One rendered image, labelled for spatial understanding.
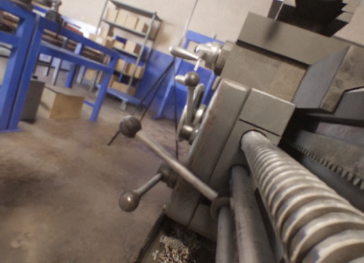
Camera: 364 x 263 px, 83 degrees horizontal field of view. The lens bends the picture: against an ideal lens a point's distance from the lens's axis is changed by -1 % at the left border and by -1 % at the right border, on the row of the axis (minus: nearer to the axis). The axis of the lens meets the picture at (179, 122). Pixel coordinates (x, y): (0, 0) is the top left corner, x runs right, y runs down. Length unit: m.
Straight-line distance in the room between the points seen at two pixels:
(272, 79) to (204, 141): 0.17
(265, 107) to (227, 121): 0.07
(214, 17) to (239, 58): 4.55
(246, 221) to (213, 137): 0.19
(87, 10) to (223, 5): 3.26
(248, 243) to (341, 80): 0.22
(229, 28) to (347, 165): 4.69
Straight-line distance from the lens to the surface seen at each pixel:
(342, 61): 0.32
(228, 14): 4.97
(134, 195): 0.37
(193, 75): 0.45
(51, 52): 1.93
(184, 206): 0.42
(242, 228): 0.21
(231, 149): 0.38
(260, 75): 0.43
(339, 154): 0.26
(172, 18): 5.12
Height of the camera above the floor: 0.75
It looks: 9 degrees down
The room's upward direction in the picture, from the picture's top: 22 degrees clockwise
